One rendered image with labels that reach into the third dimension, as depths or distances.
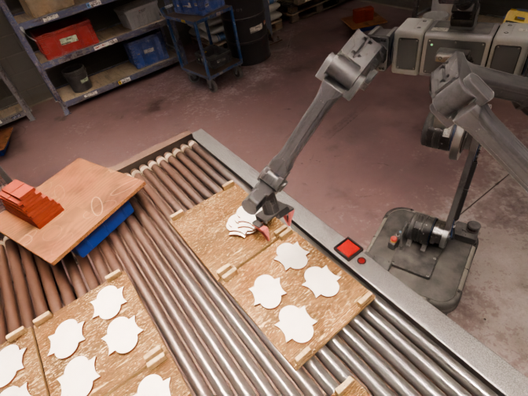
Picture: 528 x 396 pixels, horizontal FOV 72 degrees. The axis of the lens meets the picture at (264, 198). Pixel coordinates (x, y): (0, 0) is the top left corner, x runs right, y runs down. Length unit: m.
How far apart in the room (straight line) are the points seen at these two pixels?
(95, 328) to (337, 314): 0.82
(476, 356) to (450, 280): 0.99
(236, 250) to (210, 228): 0.17
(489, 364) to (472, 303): 1.22
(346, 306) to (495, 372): 0.43
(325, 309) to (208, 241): 0.54
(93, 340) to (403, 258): 1.60
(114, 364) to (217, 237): 0.56
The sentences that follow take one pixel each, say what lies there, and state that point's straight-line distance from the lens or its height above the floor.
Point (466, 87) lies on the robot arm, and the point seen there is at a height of 1.60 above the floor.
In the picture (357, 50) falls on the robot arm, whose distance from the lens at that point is 0.98.
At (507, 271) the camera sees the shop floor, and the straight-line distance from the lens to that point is 2.66.
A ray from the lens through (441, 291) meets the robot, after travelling 2.17.
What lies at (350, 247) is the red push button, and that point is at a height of 0.93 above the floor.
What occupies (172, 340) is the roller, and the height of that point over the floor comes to 0.92.
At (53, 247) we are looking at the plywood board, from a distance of 1.65.
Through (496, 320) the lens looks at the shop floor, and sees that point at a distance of 2.45.
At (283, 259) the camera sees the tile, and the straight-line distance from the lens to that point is 1.35.
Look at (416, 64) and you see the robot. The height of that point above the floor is 1.42.
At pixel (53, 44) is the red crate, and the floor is 0.79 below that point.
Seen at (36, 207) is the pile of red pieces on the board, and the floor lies 1.13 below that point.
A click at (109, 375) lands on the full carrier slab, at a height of 0.94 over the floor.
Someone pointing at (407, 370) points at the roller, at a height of 0.92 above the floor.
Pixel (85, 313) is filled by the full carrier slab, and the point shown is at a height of 0.94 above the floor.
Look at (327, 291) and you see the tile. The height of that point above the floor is 0.95.
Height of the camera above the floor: 2.02
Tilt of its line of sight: 43 degrees down
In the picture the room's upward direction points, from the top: 12 degrees counter-clockwise
